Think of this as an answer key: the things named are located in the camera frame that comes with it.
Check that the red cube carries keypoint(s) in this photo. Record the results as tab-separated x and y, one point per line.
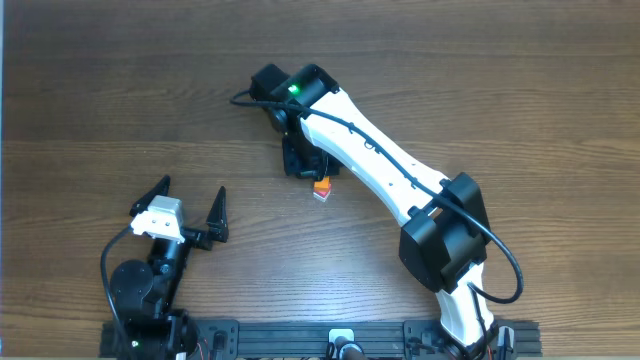
324	193

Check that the mounting rail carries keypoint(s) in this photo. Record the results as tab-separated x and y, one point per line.
280	337

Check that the white cube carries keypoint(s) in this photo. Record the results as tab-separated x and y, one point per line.
321	198

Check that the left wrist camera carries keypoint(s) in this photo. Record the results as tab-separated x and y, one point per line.
160	217

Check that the yellow cube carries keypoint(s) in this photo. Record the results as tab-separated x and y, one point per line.
326	179

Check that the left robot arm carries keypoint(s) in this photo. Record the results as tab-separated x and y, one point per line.
131	287

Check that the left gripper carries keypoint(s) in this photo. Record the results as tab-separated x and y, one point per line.
197	237

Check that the orange cube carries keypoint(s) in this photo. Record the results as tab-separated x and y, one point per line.
322	186

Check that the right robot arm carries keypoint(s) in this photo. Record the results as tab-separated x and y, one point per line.
370	155

